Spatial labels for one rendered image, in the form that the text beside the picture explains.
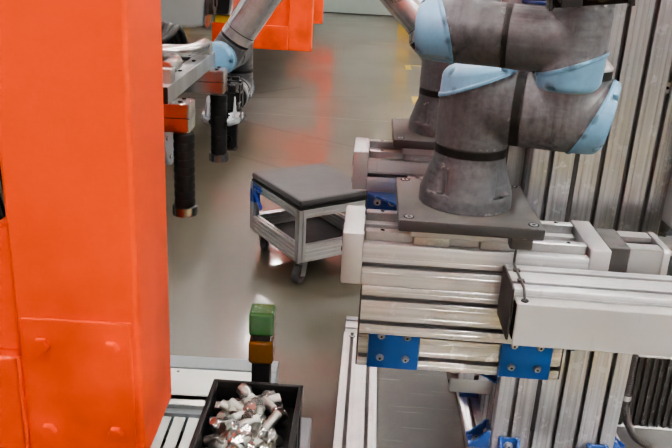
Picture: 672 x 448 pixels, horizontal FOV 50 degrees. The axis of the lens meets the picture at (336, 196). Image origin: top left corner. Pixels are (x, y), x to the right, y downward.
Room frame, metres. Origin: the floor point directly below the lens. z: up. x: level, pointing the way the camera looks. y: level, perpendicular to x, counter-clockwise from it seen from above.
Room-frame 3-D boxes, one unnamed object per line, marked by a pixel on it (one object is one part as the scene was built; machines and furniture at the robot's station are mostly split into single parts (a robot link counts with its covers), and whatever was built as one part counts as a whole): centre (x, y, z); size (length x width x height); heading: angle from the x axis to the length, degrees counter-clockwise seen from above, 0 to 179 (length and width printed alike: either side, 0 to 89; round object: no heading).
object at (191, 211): (1.19, 0.26, 0.83); 0.04 x 0.04 x 0.16
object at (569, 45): (0.85, -0.25, 1.12); 0.11 x 0.08 x 0.11; 73
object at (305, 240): (2.71, 0.10, 0.17); 0.43 x 0.36 x 0.34; 34
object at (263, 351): (1.03, 0.11, 0.59); 0.04 x 0.04 x 0.04; 0
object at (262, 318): (1.03, 0.11, 0.64); 0.04 x 0.04 x 0.04; 0
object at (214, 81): (1.53, 0.29, 0.93); 0.09 x 0.05 x 0.05; 90
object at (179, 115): (1.19, 0.29, 0.93); 0.09 x 0.05 x 0.05; 90
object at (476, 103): (1.14, -0.22, 0.98); 0.13 x 0.12 x 0.14; 73
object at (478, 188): (1.14, -0.21, 0.87); 0.15 x 0.15 x 0.10
